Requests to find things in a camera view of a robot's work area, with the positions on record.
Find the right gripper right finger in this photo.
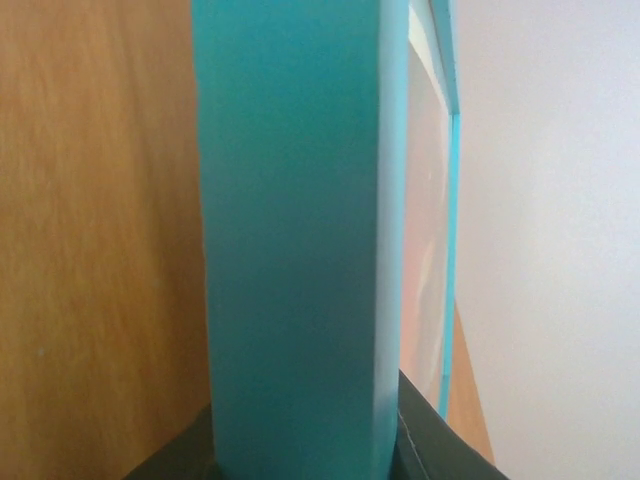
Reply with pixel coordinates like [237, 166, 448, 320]
[397, 373, 506, 480]

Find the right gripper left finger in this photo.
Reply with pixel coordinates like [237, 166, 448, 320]
[125, 405, 220, 480]

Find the turquoise picture frame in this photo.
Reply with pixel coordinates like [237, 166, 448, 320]
[191, 1, 459, 479]

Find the balloon photo in frame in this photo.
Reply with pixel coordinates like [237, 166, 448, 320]
[400, 1, 450, 402]

